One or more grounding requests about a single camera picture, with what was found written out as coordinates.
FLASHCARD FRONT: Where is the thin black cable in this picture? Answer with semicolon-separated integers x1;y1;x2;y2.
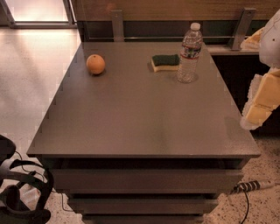
239;191;250;224

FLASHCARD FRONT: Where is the green and yellow sponge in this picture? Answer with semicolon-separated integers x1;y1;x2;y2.
151;54;179;73

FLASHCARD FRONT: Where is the clear plastic water bottle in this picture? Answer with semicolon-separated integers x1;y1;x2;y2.
177;23;203;83

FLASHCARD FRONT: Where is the grey table with drawers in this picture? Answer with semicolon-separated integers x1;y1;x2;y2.
28;42;260;224

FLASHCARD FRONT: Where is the metal bracket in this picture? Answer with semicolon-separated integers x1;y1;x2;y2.
229;7;256;51
111;10;124;42

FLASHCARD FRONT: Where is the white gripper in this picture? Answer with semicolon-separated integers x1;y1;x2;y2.
240;27;280;130

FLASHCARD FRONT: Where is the black white striped cable plug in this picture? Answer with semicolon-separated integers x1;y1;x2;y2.
232;180;275;193

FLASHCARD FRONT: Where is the black headset with straps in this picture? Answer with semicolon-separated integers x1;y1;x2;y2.
0;136;53;224

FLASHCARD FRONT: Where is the right metal bracket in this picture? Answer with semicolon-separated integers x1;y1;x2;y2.
229;7;256;51

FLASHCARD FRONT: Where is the window frame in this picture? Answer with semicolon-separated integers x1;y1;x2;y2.
0;0;76;29

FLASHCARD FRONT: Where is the orange fruit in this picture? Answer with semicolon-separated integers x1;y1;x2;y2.
86;54;105;75

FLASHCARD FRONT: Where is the left metal bracket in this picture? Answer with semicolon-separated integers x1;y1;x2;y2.
111;10;124;42

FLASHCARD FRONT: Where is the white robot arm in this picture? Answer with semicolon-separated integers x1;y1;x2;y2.
240;10;280;130

